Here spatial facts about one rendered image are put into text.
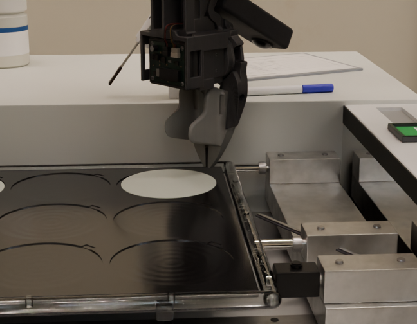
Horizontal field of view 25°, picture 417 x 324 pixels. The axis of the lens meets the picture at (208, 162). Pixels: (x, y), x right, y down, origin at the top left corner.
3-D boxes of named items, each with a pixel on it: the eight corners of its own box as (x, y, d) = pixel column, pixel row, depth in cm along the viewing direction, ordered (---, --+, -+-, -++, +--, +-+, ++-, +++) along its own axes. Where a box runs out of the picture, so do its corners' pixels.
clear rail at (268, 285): (264, 312, 70) (264, 294, 70) (221, 171, 106) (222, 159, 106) (282, 311, 70) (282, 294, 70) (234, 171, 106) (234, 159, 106)
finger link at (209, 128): (177, 175, 99) (176, 89, 96) (216, 164, 103) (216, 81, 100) (197, 181, 96) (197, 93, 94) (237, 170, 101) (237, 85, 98)
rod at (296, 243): (254, 255, 82) (254, 240, 81) (252, 249, 83) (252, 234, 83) (306, 254, 82) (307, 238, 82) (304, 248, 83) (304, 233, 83)
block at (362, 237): (305, 265, 81) (307, 233, 80) (299, 251, 84) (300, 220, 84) (396, 263, 82) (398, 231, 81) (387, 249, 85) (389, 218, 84)
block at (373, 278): (323, 304, 73) (324, 269, 73) (315, 287, 77) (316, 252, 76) (423, 301, 74) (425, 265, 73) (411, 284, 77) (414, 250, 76)
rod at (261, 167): (229, 176, 105) (229, 164, 105) (228, 172, 106) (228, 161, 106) (269, 175, 105) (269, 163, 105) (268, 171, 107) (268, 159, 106)
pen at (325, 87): (219, 89, 108) (334, 84, 111) (217, 87, 109) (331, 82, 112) (219, 98, 108) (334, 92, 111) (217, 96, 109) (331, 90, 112)
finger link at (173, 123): (157, 169, 101) (156, 85, 98) (196, 159, 105) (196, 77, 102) (177, 175, 99) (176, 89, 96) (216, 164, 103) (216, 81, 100)
